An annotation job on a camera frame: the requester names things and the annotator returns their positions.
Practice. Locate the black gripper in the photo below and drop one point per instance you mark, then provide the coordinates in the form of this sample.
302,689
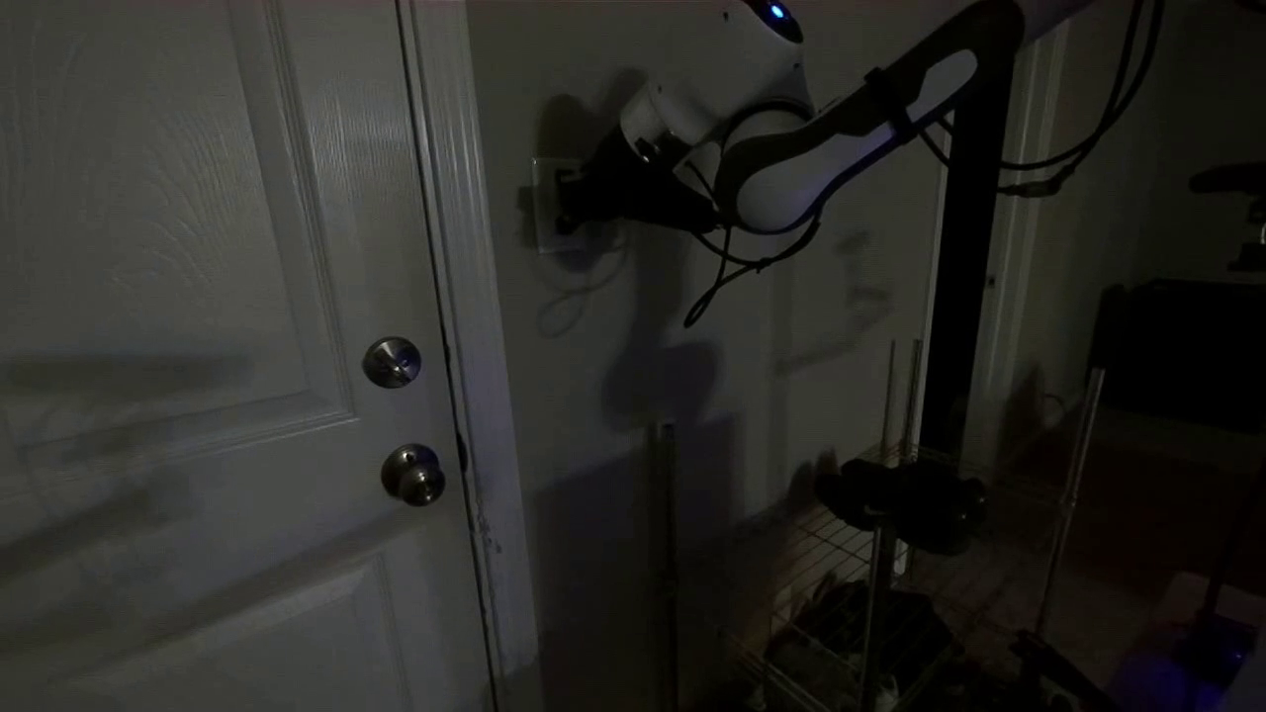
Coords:
635,196

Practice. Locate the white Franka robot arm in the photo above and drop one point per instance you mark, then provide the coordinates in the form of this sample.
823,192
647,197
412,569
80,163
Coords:
844,143

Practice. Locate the silver deadbolt lock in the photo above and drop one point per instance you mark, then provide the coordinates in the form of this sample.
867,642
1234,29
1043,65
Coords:
394,362

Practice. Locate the silver round door knob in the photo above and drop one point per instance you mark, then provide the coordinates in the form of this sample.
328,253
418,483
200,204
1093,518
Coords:
412,476

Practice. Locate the black vertical pole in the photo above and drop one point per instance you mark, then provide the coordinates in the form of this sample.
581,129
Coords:
970,288

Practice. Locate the white door with round knob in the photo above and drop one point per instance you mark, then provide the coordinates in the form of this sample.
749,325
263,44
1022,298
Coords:
172,329

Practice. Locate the black round base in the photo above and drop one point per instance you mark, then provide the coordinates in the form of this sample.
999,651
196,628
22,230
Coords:
902,498

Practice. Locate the dark low cabinet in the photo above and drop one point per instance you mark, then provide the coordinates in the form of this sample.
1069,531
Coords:
1181,350

